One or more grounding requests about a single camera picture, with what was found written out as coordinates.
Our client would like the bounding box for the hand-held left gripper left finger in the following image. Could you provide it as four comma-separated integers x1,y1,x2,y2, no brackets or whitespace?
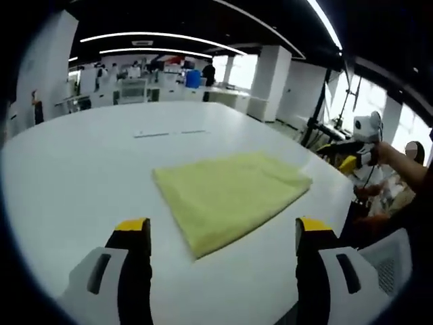
62,217,152,325

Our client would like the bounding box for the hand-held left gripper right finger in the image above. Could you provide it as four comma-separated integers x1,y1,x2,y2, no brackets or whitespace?
294,216,396,325

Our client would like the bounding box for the yellow and blue garment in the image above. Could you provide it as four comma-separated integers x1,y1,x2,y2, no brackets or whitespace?
152,150,314,261

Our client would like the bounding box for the person's right hand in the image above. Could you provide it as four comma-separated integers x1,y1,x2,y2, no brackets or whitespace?
375,141,396,167

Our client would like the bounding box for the black tripod stand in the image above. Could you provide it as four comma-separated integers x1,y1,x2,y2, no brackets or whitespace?
300,64,361,150

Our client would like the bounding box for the white mesh office chair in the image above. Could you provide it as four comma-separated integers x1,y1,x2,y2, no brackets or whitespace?
357,228,414,299

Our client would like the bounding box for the person at table edge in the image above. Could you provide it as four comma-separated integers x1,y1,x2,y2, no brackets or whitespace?
398,162,433,238

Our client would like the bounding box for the white square pillar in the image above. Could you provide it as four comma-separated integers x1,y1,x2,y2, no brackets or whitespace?
15,9,81,128
248,45,292,123

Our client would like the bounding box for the white ceiling light strip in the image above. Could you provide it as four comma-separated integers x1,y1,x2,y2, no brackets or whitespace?
99,47,214,59
80,31,248,57
306,0,343,51

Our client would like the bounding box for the white office desk row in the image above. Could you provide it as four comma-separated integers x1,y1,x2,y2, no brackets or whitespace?
202,86,268,120

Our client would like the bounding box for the blue barrel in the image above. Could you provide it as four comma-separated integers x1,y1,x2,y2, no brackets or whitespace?
185,69,202,89

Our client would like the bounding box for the black cabinet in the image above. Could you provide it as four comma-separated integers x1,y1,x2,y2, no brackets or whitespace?
33,100,45,125

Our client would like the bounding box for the white low cabinet row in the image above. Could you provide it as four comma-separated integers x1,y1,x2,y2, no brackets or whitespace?
67,72,204,113

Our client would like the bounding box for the black cable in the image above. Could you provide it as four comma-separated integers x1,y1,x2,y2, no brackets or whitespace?
361,162,382,191

